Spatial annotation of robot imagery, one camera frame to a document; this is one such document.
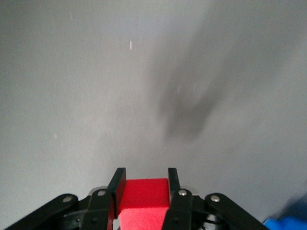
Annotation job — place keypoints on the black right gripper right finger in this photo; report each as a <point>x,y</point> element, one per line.
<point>182,210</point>

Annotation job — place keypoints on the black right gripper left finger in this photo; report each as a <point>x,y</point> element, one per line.
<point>98,210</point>

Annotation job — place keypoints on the small red cube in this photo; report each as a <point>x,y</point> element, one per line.
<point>144,196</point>

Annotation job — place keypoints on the blue plastic storage bin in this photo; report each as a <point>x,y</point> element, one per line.
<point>287,222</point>

